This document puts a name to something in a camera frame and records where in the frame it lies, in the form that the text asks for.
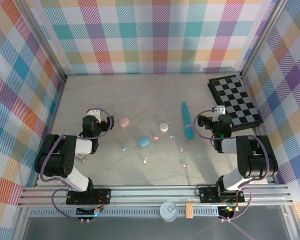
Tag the right black controller board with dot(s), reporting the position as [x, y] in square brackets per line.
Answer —
[226, 212]

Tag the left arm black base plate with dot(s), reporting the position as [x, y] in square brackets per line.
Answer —
[102, 196]

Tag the teal cylindrical tube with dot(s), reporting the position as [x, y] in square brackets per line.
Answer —
[187, 122]

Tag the white earbud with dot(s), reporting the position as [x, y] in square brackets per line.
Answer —
[185, 165]
[144, 160]

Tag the pink earbud charging case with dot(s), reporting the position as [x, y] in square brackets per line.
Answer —
[124, 122]

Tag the brown cork block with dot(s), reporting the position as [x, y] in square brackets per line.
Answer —
[189, 210]

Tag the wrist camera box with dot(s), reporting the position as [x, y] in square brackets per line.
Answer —
[219, 109]
[96, 115]

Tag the silver tin can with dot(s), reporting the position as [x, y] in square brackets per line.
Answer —
[168, 211]

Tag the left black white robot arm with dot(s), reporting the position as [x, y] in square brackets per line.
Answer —
[55, 155]

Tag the blue earbud charging case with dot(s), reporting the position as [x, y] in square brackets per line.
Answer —
[143, 141]

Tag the left black controller board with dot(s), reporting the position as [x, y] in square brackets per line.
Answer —
[86, 212]

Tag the pink earbud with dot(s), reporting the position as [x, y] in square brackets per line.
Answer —
[181, 149]
[155, 137]

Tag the small flat card packet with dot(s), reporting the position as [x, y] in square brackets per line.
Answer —
[81, 158]

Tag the aluminium mounting rail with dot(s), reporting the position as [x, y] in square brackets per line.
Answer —
[152, 193]

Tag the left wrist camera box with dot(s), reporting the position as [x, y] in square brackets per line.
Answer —
[96, 115]

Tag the black grey chessboard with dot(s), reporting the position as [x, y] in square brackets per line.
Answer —
[237, 100]

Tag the aluminium frame post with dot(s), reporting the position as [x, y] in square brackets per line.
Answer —
[263, 37]
[46, 42]

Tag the white earbud charging case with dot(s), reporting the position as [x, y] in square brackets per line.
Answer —
[163, 127]

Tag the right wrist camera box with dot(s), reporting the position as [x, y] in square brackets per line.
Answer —
[219, 109]

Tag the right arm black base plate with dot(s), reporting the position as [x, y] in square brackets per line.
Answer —
[207, 195]

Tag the black controller board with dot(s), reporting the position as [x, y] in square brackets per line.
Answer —
[226, 212]
[86, 212]

